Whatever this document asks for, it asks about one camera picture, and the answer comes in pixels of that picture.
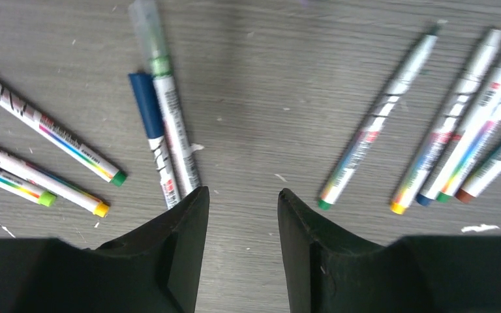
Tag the blue capped marker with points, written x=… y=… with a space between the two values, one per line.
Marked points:
x=148 y=106

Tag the yellow capped marker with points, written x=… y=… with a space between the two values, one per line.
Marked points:
x=54 y=184

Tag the orange capped marker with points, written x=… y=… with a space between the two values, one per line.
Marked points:
x=25 y=189

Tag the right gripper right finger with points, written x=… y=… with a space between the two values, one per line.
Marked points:
x=330 y=269

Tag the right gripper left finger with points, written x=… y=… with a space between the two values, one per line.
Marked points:
x=153 y=268

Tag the clear capped green marker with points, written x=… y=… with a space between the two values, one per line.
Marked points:
x=148 y=28

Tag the brown capped marker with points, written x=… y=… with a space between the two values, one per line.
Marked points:
x=60 y=137

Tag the magenta capped marker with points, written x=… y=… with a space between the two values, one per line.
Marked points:
x=480 y=179

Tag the purple capped marker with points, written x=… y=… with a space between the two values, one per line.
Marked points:
x=479 y=111

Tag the dark green capped marker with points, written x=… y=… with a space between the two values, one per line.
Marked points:
x=471 y=156

